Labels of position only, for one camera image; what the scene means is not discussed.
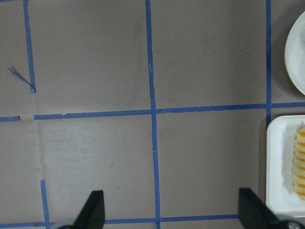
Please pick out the white rectangular tray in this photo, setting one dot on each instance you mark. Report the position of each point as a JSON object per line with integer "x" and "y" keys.
{"x": 280, "y": 140}

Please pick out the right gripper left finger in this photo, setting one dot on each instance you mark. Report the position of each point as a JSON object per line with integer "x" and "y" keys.
{"x": 92, "y": 215}

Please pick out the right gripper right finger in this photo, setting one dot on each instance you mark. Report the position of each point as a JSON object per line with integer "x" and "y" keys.
{"x": 254, "y": 214}

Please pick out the cream plate under lemon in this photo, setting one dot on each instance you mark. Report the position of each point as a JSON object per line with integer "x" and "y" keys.
{"x": 295, "y": 54}

